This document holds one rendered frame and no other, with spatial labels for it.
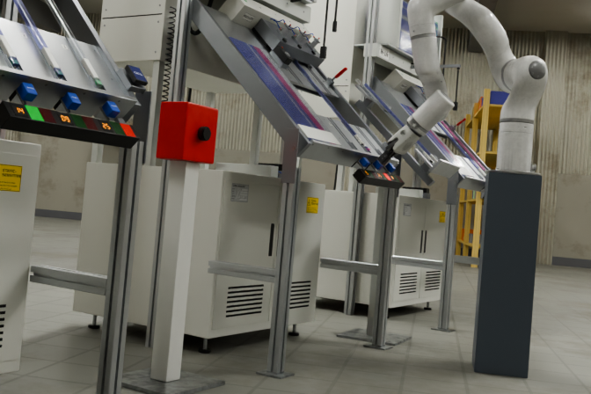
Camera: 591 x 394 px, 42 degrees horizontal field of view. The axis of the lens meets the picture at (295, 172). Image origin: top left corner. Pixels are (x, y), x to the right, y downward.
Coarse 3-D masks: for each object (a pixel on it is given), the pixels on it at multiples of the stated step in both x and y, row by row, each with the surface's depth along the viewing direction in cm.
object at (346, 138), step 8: (328, 120) 275; (336, 120) 282; (328, 128) 267; (336, 128) 274; (344, 128) 282; (360, 128) 296; (336, 136) 267; (344, 136) 274; (352, 136) 281; (360, 136) 289; (368, 136) 298; (344, 144) 267; (352, 144) 273; (360, 144) 281; (368, 144) 290; (376, 144) 298; (376, 152) 289
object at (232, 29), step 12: (216, 12) 275; (228, 24) 275; (228, 36) 264; (240, 36) 274; (252, 36) 286; (264, 48) 285; (288, 72) 285; (300, 72) 296; (312, 72) 310; (300, 84) 285; (324, 84) 308; (336, 96) 309
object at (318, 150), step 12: (312, 144) 239; (324, 144) 244; (300, 156) 240; (312, 156) 246; (324, 156) 251; (336, 156) 256; (348, 156) 262; (360, 156) 268; (372, 156) 274; (360, 168) 277; (372, 168) 284
